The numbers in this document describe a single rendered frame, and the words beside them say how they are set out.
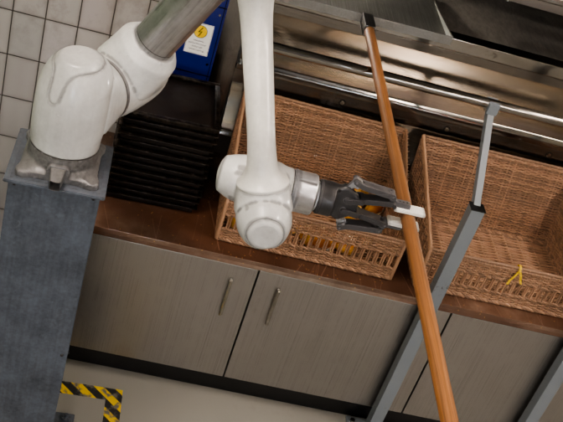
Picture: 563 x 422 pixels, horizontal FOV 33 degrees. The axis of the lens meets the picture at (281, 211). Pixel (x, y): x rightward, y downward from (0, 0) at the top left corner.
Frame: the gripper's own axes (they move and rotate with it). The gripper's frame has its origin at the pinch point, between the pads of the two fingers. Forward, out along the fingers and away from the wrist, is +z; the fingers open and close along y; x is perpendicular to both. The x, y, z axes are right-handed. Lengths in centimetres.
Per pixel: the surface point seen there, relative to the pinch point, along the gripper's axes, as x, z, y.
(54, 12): -108, -92, 25
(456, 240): -47, 33, 34
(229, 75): -107, -35, 31
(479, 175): -55, 34, 16
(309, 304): -52, 2, 71
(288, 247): -58, -9, 56
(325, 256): -60, 3, 59
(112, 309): -53, -55, 90
